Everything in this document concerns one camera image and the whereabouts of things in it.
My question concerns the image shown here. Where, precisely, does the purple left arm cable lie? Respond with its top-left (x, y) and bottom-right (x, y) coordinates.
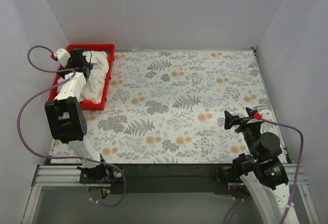
top-left (16, 45), bottom-right (128, 207)

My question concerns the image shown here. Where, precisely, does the floral patterned table mat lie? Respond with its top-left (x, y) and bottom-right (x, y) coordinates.
top-left (50, 50), bottom-right (293, 164)

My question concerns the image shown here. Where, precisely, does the white t-shirt with black print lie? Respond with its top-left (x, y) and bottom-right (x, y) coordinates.
top-left (55, 49), bottom-right (110, 104)

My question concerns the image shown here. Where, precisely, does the aluminium frame rail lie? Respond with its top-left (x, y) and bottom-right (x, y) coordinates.
top-left (32, 164), bottom-right (309, 186)

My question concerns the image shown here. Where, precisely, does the red plastic bin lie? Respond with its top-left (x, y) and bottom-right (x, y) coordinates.
top-left (48, 44), bottom-right (115, 110)

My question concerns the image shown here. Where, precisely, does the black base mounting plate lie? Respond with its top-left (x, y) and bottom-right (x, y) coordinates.
top-left (78, 164), bottom-right (254, 195)

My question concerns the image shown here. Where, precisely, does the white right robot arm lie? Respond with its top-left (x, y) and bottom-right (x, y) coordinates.
top-left (220, 107), bottom-right (300, 223)

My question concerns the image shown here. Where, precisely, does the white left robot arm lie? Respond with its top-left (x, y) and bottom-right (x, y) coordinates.
top-left (45, 48), bottom-right (110, 183)

